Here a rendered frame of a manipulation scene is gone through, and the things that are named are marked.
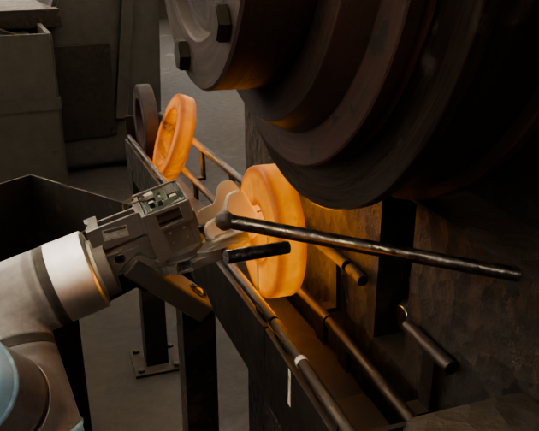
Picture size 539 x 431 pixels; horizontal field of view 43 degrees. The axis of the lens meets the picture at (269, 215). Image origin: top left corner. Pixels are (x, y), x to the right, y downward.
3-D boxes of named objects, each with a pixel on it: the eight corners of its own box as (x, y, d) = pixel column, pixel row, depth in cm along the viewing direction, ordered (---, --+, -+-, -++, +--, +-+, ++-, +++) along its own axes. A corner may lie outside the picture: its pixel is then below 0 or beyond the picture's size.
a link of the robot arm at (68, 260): (77, 336, 72) (71, 294, 80) (121, 317, 73) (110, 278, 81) (43, 266, 68) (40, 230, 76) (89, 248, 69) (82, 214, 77)
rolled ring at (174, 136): (146, 184, 150) (160, 188, 151) (170, 170, 133) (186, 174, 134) (162, 105, 153) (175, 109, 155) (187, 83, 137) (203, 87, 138)
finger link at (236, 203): (276, 179, 74) (198, 209, 73) (289, 225, 77) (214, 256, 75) (267, 170, 77) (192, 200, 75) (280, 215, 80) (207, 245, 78)
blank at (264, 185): (261, 153, 85) (236, 155, 84) (308, 179, 71) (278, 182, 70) (264, 268, 90) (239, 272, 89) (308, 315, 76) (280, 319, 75)
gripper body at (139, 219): (194, 197, 71) (84, 241, 69) (218, 265, 75) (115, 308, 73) (180, 175, 78) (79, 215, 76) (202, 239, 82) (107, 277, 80)
